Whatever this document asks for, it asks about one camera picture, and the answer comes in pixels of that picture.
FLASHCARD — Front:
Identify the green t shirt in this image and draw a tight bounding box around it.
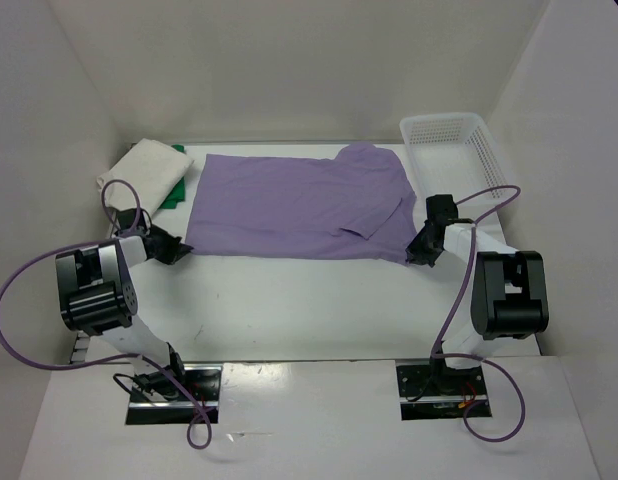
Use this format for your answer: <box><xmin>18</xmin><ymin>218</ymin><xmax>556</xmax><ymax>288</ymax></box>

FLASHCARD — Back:
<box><xmin>157</xmin><ymin>144</ymin><xmax>188</xmax><ymax>211</ymax></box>

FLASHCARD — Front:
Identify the white t shirt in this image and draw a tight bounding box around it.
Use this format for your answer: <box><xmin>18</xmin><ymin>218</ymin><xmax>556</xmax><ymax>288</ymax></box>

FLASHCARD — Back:
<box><xmin>97</xmin><ymin>139</ymin><xmax>193</xmax><ymax>215</ymax></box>

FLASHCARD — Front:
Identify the purple t shirt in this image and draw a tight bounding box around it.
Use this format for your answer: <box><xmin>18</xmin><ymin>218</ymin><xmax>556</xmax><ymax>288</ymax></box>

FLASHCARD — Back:
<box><xmin>186</xmin><ymin>143</ymin><xmax>416</xmax><ymax>265</ymax></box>

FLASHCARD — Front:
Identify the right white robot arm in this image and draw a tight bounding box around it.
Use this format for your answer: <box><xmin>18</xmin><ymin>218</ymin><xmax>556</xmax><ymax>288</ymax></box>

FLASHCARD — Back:
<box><xmin>407</xmin><ymin>217</ymin><xmax>549</xmax><ymax>393</ymax></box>

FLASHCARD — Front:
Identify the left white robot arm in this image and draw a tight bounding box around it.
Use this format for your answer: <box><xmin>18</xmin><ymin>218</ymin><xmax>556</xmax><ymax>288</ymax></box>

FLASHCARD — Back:
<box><xmin>55</xmin><ymin>227</ymin><xmax>193</xmax><ymax>400</ymax></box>

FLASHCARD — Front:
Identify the white plastic basket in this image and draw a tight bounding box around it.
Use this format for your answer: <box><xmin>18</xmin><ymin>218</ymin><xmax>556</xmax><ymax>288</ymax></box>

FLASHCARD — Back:
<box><xmin>399</xmin><ymin>112</ymin><xmax>515</xmax><ymax>208</ymax></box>

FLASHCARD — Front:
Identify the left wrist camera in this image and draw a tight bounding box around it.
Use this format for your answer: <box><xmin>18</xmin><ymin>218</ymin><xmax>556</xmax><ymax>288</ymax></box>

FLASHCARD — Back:
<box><xmin>114</xmin><ymin>209</ymin><xmax>147</xmax><ymax>237</ymax></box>

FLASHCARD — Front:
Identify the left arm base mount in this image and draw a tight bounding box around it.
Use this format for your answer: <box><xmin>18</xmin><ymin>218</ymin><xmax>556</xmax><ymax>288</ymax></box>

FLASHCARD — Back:
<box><xmin>118</xmin><ymin>363</ymin><xmax>222</xmax><ymax>426</ymax></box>

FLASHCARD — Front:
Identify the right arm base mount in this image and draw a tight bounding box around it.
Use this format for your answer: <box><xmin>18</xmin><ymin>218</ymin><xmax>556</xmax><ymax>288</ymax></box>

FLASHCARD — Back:
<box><xmin>395</xmin><ymin>359</ymin><xmax>492</xmax><ymax>421</ymax></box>

